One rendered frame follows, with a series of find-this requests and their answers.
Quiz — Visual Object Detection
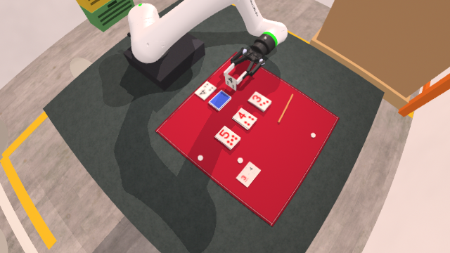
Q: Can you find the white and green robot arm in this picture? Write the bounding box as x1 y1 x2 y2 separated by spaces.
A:
127 0 288 63

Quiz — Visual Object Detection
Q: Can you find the blue playing card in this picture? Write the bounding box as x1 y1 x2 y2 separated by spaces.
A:
209 90 232 110

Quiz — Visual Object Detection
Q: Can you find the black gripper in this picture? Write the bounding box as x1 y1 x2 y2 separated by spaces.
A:
224 42 267 84

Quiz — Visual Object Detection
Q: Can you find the red card cloth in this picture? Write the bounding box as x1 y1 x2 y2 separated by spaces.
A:
159 60 337 222
155 52 339 226

